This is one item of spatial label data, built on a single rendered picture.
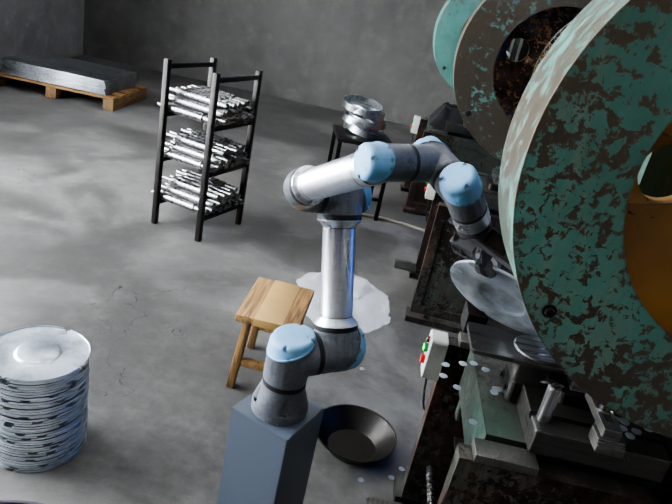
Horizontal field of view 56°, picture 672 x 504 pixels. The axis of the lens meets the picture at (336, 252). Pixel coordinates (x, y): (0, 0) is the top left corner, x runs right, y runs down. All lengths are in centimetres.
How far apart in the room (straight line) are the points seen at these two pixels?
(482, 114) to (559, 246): 179
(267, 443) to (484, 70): 174
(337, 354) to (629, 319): 80
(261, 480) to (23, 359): 79
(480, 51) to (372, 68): 537
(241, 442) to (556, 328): 96
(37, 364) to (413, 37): 664
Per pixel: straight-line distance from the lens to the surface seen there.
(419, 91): 806
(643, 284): 115
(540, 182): 96
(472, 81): 273
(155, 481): 214
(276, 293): 251
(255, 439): 170
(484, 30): 272
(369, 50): 802
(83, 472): 218
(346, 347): 164
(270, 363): 160
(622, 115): 97
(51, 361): 205
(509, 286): 150
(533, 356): 159
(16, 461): 217
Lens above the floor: 151
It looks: 23 degrees down
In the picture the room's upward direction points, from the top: 12 degrees clockwise
